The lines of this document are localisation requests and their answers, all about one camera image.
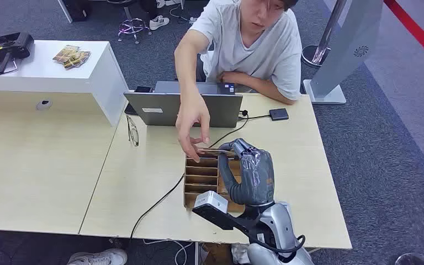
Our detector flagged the clear eyeglasses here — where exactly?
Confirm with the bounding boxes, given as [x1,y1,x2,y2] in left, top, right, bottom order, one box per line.
[125,114,140,148]

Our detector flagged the chrome stool base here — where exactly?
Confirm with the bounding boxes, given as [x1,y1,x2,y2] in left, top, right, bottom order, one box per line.
[105,0,153,45]

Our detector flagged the white floor cable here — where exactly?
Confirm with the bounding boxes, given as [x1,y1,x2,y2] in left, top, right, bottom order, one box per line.
[142,239,194,265]

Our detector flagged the brown cardboard box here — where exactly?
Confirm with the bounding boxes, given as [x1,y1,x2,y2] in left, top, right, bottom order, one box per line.
[200,243,235,265]

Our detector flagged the yellow forest hotel card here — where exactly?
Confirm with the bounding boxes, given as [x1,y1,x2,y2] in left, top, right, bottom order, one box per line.
[197,147,239,160]

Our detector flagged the stack of hotel cards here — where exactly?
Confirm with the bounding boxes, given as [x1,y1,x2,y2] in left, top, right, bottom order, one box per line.
[52,44,92,70]

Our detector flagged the black phone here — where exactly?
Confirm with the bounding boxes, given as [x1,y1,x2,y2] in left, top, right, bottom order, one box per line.
[124,86,153,116]

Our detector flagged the white cabinet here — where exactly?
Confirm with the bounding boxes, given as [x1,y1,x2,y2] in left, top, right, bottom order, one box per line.
[0,38,129,128]

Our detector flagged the black device with yellow stripe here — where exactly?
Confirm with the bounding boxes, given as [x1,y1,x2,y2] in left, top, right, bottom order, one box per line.
[0,32,35,78]

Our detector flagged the wooden card organizer box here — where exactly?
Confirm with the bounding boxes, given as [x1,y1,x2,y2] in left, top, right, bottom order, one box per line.
[183,148,246,214]

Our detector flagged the person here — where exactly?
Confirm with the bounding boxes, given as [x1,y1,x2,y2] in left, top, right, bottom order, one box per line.
[174,0,303,163]

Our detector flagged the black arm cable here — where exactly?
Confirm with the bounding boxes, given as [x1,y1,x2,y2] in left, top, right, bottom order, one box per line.
[247,234,306,263]

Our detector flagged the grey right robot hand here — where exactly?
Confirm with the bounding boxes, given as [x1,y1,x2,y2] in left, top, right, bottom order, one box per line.
[218,138,275,206]

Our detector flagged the crumpled white cloth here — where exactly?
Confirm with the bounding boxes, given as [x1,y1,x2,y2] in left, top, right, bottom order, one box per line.
[230,243,251,265]

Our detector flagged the black card reader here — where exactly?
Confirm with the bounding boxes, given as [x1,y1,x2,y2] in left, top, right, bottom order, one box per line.
[269,108,290,122]

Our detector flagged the white power strip with cable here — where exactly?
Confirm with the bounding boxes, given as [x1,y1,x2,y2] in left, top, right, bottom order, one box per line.
[168,3,199,25]

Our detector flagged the grey Lenovo laptop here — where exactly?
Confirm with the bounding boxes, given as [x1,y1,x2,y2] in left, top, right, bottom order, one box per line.
[123,80,243,129]

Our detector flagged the grey kiosk stand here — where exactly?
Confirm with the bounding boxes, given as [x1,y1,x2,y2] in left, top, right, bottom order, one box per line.
[303,0,385,105]

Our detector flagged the person's right hand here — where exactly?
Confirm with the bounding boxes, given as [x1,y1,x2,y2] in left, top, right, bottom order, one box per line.
[175,96,211,163]

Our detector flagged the plain white sneaker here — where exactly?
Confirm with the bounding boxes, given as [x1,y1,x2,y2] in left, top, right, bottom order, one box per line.
[66,248,128,265]

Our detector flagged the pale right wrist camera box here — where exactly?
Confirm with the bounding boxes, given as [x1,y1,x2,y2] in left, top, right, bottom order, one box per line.
[192,190,236,231]

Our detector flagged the black box on floor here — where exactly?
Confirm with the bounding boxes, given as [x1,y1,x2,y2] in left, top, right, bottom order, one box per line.
[57,0,92,23]

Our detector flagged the black card reader cable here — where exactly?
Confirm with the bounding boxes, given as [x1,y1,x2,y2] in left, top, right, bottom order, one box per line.
[237,109,271,121]

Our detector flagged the person's left hand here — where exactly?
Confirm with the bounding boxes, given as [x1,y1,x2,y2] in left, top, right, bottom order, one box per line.
[217,71,248,86]

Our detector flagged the grey round desk grommet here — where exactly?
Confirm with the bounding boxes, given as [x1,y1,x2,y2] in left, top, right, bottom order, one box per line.
[35,98,53,111]

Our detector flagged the dark round object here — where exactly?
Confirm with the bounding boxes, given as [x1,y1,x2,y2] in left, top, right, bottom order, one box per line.
[395,252,424,265]

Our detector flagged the long black power cable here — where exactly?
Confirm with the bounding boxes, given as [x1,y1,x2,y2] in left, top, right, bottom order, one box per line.
[129,116,250,242]

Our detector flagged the chrome stanchion post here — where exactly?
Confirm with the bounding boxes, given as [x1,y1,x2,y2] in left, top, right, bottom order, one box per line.
[301,0,348,69]

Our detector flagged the white sneaker with black stripes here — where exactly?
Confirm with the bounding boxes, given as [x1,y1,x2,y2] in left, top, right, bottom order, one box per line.
[149,15,170,31]
[156,0,182,9]

